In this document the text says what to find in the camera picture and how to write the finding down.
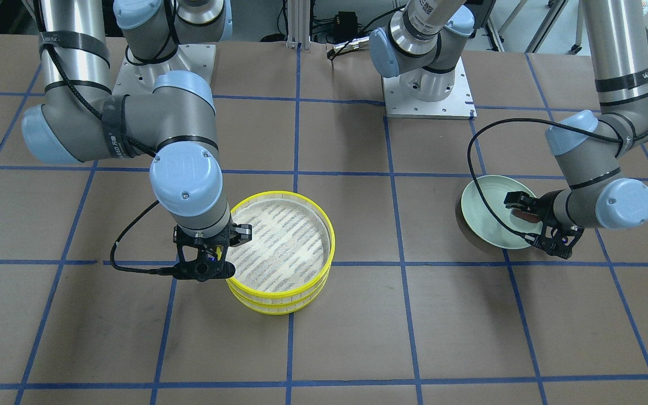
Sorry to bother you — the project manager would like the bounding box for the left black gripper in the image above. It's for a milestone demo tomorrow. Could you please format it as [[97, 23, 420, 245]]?
[[504, 190, 569, 228]]

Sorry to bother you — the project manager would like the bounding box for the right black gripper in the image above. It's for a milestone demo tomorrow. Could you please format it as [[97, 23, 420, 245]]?
[[173, 220, 254, 259]]

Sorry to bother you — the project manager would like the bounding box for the brown bun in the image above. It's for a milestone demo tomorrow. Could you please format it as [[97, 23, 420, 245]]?
[[511, 209, 542, 223]]

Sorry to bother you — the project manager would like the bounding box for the yellow bamboo steamer layer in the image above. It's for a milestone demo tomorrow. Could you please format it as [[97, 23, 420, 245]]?
[[227, 191, 335, 295], [227, 267, 331, 315]]

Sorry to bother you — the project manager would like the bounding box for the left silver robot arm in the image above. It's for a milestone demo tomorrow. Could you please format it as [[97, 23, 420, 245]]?
[[371, 1, 648, 229]]

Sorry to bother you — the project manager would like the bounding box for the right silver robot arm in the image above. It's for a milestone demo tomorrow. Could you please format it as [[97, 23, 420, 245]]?
[[21, 1, 232, 249]]

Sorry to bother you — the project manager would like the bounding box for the light green plate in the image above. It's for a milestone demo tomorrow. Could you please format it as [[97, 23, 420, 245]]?
[[461, 175, 543, 249]]

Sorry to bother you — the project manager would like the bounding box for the black power box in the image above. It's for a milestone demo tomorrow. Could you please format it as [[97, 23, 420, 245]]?
[[332, 11, 358, 43]]

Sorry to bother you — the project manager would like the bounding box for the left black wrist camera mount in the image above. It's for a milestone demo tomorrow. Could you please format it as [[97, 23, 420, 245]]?
[[524, 224, 584, 259]]

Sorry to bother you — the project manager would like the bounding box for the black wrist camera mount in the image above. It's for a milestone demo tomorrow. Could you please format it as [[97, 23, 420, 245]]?
[[172, 249, 236, 282], [524, 224, 584, 259]]

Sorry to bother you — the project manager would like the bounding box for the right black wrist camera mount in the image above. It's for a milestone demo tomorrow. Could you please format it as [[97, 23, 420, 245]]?
[[172, 249, 236, 282]]

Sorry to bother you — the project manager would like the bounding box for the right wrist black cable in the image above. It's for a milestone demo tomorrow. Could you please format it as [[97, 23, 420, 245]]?
[[110, 201, 181, 275]]

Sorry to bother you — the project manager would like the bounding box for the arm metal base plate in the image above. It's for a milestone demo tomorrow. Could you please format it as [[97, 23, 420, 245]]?
[[111, 44, 217, 96], [381, 58, 478, 120]]

